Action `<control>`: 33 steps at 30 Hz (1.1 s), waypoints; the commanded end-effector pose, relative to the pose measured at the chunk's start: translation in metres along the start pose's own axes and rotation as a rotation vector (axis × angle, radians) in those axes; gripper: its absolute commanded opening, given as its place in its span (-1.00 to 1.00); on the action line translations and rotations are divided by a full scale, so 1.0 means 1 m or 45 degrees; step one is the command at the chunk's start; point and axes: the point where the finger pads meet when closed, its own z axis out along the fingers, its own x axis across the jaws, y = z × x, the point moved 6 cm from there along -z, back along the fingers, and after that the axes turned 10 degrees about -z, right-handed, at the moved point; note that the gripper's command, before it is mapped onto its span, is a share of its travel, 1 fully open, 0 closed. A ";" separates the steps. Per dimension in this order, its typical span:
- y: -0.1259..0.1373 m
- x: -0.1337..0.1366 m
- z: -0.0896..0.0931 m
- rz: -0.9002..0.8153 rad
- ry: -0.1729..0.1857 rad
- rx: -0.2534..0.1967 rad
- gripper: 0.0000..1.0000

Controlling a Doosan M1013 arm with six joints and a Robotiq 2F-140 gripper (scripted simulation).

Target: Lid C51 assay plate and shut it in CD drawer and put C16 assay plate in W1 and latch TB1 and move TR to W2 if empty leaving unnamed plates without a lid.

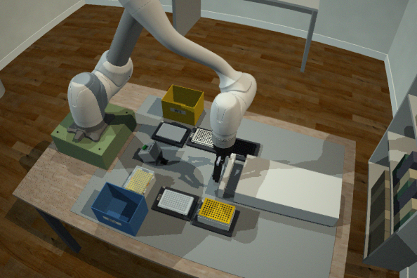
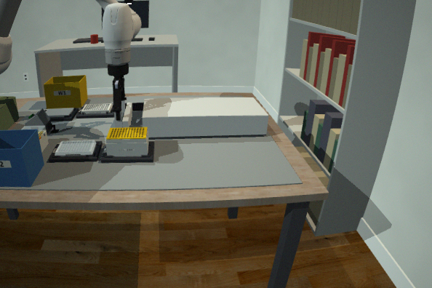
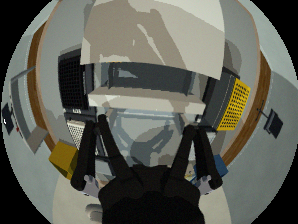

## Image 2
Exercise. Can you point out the large grey bench mat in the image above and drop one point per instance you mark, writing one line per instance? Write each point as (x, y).
(180, 163)

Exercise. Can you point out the yellow open-top bin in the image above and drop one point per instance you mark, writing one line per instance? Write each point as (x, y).
(72, 94)

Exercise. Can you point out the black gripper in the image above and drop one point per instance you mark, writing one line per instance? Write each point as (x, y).
(118, 94)

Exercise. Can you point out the blue open-top bin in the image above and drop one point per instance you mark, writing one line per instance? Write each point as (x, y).
(21, 158)

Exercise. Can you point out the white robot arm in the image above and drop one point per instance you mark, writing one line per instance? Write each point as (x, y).
(120, 25)

